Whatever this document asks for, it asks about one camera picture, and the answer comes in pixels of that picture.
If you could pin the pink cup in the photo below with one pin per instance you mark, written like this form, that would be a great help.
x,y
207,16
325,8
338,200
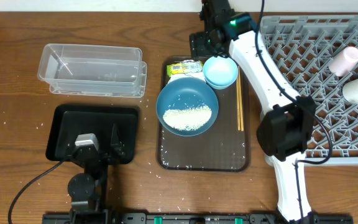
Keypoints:
x,y
344,61

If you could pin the light blue bowl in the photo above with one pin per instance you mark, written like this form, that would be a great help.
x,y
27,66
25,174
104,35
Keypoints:
x,y
220,72

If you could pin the crumpled white paper napkin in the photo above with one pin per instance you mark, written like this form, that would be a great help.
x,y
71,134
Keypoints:
x,y
196,75

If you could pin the black plastic tray bin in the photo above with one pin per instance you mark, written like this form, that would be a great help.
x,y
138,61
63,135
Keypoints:
x,y
69,121

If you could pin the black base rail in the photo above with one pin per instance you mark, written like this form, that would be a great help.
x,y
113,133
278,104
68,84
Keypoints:
x,y
142,218

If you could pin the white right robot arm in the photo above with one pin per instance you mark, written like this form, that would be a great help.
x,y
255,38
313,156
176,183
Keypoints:
x,y
286,119

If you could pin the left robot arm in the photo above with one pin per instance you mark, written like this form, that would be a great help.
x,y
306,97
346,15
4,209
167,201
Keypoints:
x,y
88,189

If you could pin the dark brown serving tray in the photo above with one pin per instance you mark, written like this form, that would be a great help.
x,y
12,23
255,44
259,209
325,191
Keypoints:
x,y
221,148

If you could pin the grey dishwasher rack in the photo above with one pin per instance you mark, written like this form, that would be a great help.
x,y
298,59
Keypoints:
x,y
303,47

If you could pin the dark blue plate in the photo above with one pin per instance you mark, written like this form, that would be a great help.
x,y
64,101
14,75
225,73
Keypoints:
x,y
187,93

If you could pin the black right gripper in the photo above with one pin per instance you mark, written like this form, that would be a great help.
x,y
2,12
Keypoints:
x,y
198,45

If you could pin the yellow green snack wrapper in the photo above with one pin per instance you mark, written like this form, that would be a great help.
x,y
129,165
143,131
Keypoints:
x,y
183,67

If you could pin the clear plastic bin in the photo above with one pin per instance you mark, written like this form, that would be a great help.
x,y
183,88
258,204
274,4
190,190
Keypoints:
x,y
93,70

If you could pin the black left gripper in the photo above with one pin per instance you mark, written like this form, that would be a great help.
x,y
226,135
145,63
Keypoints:
x,y
120,149

